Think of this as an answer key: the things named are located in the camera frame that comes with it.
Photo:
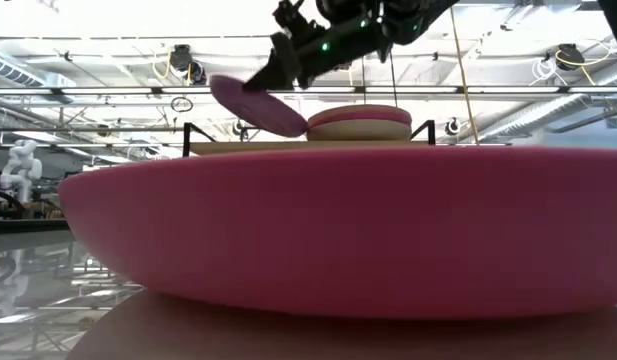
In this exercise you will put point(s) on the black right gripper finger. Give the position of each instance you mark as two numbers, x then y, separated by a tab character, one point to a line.
258	82
286	60

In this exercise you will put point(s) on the purple plate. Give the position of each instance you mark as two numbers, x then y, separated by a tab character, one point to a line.
258	110

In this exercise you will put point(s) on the salmon plate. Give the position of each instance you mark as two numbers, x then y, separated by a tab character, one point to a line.
360	114

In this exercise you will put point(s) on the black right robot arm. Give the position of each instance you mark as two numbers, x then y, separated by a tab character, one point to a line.
413	20

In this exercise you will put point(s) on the small black ceiling reel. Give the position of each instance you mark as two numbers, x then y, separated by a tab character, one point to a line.
238	127
452	126

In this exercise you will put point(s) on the wooden board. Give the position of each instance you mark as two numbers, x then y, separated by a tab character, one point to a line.
248	147

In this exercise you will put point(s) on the long ceiling light bar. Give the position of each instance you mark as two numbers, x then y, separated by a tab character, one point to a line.
413	90

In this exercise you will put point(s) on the large pink plate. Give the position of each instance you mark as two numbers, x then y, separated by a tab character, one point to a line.
338	235

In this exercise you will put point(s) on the white humanoid robot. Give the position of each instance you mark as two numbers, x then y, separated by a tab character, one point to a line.
20	172

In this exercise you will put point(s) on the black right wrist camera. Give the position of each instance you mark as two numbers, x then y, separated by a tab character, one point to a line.
298	17

